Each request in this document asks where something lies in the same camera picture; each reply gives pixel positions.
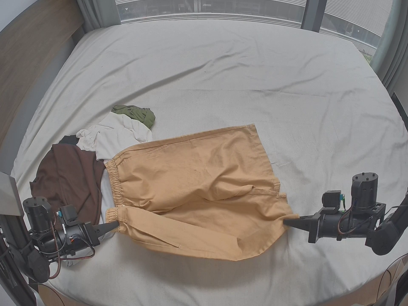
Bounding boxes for black cable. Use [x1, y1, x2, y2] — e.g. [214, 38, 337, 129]
[379, 255, 408, 306]

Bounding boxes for dark brown garment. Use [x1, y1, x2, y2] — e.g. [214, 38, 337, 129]
[30, 144, 106, 232]

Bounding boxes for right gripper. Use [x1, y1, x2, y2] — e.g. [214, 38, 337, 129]
[307, 212, 341, 243]

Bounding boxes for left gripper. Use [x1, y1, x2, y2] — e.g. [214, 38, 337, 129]
[65, 221, 101, 253]

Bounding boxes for bed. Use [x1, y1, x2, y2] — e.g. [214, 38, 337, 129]
[0, 0, 408, 306]

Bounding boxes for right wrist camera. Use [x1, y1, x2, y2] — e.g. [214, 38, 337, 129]
[321, 190, 346, 215]

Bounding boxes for blue-green curtain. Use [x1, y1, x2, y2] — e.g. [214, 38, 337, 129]
[58, 0, 112, 34]
[370, 0, 408, 90]

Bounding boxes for tan shorts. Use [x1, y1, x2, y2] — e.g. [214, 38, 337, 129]
[105, 124, 300, 261]

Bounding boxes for pale bluish white garment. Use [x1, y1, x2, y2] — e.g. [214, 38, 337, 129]
[62, 171, 120, 268]

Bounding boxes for olive green garment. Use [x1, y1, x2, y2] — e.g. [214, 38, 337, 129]
[112, 105, 156, 130]

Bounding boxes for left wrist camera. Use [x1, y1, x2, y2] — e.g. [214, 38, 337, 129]
[58, 205, 78, 227]

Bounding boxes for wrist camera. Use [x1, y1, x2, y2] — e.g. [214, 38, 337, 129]
[58, 205, 78, 227]
[321, 190, 346, 215]

